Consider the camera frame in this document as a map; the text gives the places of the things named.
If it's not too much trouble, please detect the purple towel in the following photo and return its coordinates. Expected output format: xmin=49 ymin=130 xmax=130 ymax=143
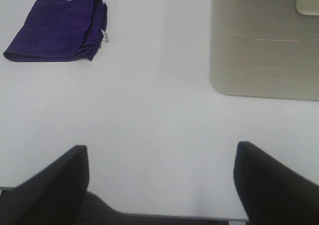
xmin=3 ymin=0 xmax=108 ymax=62

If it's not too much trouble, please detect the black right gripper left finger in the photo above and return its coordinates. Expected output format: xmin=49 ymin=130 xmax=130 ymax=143
xmin=0 ymin=145 xmax=89 ymax=225

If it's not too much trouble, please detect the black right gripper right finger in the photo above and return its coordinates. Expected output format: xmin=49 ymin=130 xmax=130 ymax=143
xmin=233 ymin=141 xmax=319 ymax=225

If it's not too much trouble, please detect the beige plastic basket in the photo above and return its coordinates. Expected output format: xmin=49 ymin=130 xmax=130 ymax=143
xmin=210 ymin=0 xmax=319 ymax=101

